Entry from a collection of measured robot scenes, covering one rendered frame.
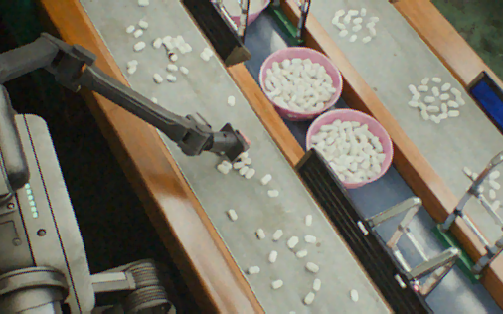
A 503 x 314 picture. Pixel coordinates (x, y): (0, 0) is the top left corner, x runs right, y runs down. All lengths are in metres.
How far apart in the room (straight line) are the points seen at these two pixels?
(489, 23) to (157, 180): 2.23
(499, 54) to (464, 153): 1.43
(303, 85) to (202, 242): 0.66
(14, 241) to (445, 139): 1.50
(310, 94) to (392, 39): 0.39
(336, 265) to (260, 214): 0.26
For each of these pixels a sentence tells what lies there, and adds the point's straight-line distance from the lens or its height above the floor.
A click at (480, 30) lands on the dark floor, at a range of 3.82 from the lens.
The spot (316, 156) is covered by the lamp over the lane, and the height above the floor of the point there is 1.11.
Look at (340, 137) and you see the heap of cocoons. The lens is 2.30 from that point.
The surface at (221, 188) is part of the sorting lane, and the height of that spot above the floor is 0.74.
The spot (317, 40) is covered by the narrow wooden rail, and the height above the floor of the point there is 0.76.
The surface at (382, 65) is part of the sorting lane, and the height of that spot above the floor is 0.74.
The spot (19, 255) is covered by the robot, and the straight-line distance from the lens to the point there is 1.29.
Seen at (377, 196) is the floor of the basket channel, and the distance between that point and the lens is 2.29.
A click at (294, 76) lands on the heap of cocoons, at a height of 0.74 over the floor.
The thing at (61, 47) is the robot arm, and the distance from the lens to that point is 1.97.
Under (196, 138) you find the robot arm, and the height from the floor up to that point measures 0.95.
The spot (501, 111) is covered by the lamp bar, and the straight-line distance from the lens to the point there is 2.07.
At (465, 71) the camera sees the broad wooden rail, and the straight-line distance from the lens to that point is 2.56.
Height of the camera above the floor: 2.60
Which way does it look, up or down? 58 degrees down
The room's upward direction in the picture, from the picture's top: 11 degrees clockwise
